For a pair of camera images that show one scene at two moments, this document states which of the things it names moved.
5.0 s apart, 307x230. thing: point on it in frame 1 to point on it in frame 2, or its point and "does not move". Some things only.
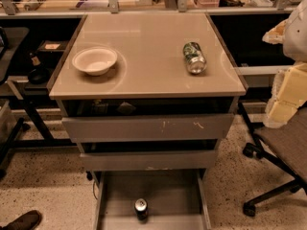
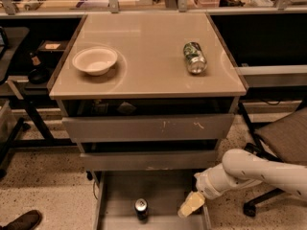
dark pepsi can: [141, 209] does not move
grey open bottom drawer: [177, 199] does not move
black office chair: [286, 145] does not move
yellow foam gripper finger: [289, 91] to [210, 184]
